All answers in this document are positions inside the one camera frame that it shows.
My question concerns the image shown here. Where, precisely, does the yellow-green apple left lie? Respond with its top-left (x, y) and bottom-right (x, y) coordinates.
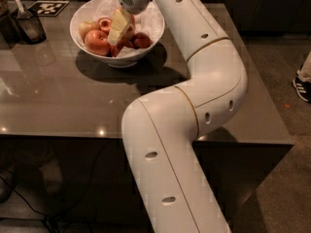
top-left (78, 20), bottom-right (100, 40)

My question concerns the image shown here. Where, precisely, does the red apple right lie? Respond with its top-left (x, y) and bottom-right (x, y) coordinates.
top-left (131, 32), bottom-right (153, 49)

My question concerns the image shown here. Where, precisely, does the black white fiducial marker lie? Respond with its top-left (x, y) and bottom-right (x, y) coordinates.
top-left (29, 0), bottom-right (69, 17)

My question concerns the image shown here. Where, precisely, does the white handled utensil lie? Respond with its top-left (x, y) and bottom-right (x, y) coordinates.
top-left (14, 0), bottom-right (33, 19)

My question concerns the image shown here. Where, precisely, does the red apple stem cavity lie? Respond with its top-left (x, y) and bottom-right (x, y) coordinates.
top-left (97, 17), bottom-right (112, 35)

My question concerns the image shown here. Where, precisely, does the black cable under table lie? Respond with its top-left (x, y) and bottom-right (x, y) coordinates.
top-left (0, 139), bottom-right (130, 233)

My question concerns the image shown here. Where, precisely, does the white ceramic bowl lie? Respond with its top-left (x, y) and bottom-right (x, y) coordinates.
top-left (69, 0), bottom-right (166, 69)

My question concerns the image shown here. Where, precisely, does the black white sneaker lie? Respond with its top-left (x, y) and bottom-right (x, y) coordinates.
top-left (293, 68), bottom-right (311, 103)

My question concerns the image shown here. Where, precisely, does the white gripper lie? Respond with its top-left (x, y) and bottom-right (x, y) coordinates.
top-left (108, 0), bottom-right (151, 46)

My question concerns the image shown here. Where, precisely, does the red apple front left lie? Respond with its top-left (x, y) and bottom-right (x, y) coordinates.
top-left (85, 30), bottom-right (111, 56)

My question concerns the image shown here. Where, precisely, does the red apple front centre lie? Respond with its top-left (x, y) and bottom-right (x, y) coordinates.
top-left (111, 39), bottom-right (134, 57)

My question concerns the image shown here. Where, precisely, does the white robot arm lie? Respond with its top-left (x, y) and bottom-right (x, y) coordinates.
top-left (120, 0), bottom-right (248, 233)

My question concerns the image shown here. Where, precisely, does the red apple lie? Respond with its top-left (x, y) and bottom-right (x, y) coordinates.
top-left (111, 39), bottom-right (134, 57)
top-left (131, 32), bottom-right (153, 49)
top-left (85, 30), bottom-right (111, 56)

